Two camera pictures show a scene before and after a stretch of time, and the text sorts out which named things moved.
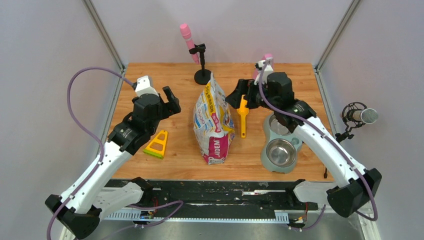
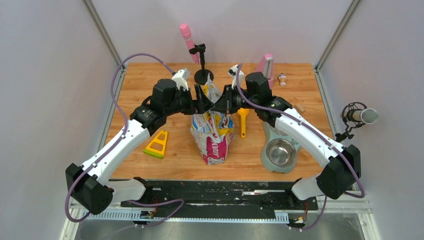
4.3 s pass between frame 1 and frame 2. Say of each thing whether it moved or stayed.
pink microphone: stayed
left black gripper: moved
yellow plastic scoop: stayed
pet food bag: stayed
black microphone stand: stayed
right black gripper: moved
